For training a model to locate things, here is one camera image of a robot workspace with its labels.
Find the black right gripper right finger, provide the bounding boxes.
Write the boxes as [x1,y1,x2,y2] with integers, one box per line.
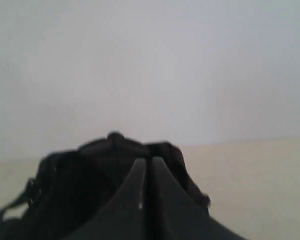
[152,157,243,240]

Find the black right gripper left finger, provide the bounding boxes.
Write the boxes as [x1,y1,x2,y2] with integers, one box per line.
[65,158,147,240]

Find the black helmet with tinted visor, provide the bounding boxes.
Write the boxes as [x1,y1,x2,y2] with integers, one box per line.
[0,132,210,240]

